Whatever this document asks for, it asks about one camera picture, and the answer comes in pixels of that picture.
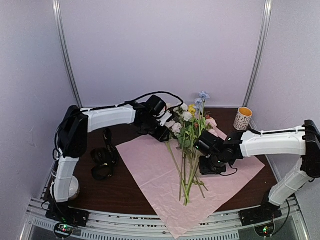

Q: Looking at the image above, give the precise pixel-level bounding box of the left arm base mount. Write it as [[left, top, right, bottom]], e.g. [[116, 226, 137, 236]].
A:
[[45, 208, 90, 227]]

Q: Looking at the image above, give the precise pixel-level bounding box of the pink wrapping paper sheet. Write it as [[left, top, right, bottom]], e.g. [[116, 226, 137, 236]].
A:
[[117, 135, 265, 239]]

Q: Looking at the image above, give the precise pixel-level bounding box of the left aluminium frame post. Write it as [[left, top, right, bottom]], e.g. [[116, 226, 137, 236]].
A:
[[52, 0, 83, 108]]

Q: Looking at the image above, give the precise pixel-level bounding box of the blue flower stem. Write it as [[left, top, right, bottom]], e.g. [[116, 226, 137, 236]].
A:
[[183, 91, 210, 206]]

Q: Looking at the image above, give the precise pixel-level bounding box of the dark yellow flower stem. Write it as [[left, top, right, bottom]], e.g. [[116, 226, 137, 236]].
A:
[[189, 164, 209, 199]]

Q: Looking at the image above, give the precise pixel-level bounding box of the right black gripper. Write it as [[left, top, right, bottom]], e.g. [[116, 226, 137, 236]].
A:
[[199, 152, 227, 176]]

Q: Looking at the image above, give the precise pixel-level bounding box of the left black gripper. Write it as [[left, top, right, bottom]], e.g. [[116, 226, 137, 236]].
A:
[[140, 117, 171, 143]]

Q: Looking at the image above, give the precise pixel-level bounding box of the aluminium frame post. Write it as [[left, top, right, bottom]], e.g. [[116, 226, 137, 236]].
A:
[[242, 0, 273, 107], [52, 0, 83, 108]]

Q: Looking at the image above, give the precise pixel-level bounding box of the round white bowl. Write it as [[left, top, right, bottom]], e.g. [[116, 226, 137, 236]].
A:
[[68, 176, 80, 201]]

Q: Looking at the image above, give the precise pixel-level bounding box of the front aluminium rail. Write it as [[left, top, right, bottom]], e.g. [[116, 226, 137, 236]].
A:
[[18, 197, 310, 240]]

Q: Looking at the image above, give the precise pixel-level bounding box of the patterned mug orange inside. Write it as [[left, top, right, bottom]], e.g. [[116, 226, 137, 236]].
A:
[[233, 107, 253, 131]]

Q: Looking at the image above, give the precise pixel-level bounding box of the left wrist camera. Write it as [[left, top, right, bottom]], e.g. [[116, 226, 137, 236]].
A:
[[158, 111, 173, 127]]

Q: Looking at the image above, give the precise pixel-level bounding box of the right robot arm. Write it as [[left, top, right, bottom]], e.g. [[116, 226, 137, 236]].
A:
[[193, 120, 320, 221]]

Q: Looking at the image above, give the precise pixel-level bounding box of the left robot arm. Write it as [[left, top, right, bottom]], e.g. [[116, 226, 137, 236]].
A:
[[50, 94, 173, 222]]

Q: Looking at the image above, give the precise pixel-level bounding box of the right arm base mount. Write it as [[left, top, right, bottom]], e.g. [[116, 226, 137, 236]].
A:
[[239, 206, 282, 226]]

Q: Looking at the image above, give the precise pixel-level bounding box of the right aluminium frame post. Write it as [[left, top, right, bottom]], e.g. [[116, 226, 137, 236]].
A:
[[242, 0, 273, 107]]

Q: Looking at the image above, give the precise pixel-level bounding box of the black printed ribbon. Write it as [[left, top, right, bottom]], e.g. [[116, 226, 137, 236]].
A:
[[90, 127, 120, 181]]

